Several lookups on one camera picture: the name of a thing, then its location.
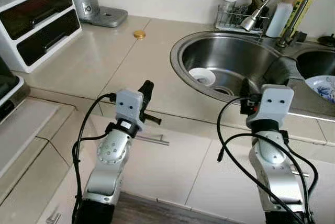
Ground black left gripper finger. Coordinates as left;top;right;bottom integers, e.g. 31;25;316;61
141;80;155;110

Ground stainless steel double sink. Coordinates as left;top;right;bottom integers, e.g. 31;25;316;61
169;30;335;120

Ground small white bowl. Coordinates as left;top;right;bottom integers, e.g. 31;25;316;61
188;68;216;87

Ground white floral print plate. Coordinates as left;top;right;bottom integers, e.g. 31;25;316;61
305;75;335;104

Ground flexible steel faucet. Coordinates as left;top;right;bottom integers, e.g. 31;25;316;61
240;0;315;48

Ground small black block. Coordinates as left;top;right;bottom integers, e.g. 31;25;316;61
293;31;308;44

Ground white plastic bottle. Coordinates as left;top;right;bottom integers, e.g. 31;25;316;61
266;0;298;39

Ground clear soap dispenser bottle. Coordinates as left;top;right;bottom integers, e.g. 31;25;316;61
220;0;239;23

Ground black dish scrubber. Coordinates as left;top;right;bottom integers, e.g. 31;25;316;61
250;0;270;18

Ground black sink stopper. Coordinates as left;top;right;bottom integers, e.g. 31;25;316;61
318;35;335;47

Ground yellow plastic bottle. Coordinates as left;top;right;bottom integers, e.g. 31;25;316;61
296;0;324;33

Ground white dark drawer unit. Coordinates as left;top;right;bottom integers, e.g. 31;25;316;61
0;0;83;74

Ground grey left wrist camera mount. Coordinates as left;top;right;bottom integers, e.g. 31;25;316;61
115;89;144;130

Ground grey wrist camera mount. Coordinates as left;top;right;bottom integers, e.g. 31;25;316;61
251;84;295;128
115;89;144;130

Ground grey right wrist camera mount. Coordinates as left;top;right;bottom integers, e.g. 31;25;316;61
251;84;295;128

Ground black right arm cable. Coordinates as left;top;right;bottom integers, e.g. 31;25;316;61
216;96;319;224

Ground wire sink rack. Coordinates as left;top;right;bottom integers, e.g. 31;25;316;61
215;4;270;35

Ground short steel cabinet handle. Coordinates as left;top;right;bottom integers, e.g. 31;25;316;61
46;211;62;224

